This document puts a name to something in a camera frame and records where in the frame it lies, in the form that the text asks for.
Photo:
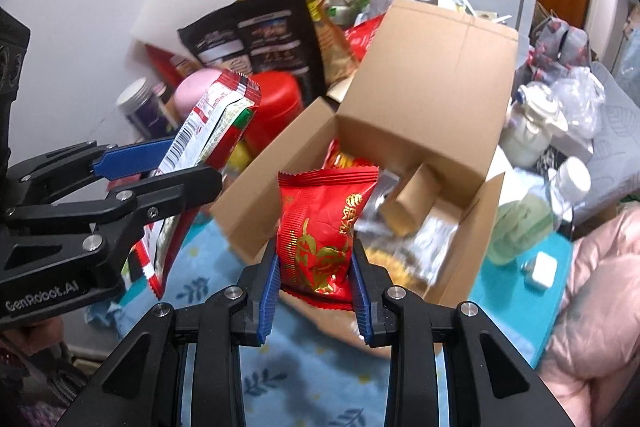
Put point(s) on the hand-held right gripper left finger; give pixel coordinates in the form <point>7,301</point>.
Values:
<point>265,304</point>

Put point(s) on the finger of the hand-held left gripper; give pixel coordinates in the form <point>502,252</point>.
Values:
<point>180,189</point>
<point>135,159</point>

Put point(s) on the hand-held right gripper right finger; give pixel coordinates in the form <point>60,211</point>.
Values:
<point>362,304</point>

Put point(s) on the yellow waffle packet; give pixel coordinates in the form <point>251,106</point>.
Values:
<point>400,274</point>

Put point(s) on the red white packet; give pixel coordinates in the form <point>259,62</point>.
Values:
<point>205,132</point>

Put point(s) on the plump red snack packet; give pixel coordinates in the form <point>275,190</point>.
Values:
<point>320,237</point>

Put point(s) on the white floral packet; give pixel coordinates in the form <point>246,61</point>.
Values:
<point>432,247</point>

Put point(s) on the clear zip bag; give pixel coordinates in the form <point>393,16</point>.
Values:
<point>382,202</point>

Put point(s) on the small gold box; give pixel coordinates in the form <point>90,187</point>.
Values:
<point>412,202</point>

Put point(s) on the red gold-print snack packet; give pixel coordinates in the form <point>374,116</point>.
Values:
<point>345,157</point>

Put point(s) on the cardboard box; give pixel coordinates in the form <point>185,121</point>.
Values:
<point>425,82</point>

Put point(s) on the purple jar white lid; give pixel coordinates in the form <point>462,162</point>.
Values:
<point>145,112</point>

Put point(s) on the pink jar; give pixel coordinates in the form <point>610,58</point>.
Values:
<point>192,94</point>

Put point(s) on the blue floral tablecloth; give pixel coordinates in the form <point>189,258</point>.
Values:
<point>310,382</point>

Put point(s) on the red canister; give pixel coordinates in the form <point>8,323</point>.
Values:
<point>275,107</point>

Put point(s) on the black snack pouch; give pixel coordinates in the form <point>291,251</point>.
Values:
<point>250,37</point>

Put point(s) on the pale green bottle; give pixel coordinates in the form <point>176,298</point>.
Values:
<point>520,232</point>

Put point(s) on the white charger adapter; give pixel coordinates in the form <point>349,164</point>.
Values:
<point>541,272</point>

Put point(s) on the brown kraft bag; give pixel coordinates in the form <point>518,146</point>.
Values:
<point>330,42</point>

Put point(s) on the clear water bottle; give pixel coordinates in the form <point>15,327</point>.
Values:
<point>567,187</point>

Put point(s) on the red snack bag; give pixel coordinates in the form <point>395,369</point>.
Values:
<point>362,38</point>

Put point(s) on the pink quilted jacket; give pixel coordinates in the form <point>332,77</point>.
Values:
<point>600,332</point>

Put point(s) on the white pitcher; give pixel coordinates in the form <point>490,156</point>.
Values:
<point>530,127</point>

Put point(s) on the clear plastic bag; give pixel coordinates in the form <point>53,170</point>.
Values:
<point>580,104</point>

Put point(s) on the grey quilt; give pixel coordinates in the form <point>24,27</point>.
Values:
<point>615,127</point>

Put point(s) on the pink floral bag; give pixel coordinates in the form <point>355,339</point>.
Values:
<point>560,44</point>

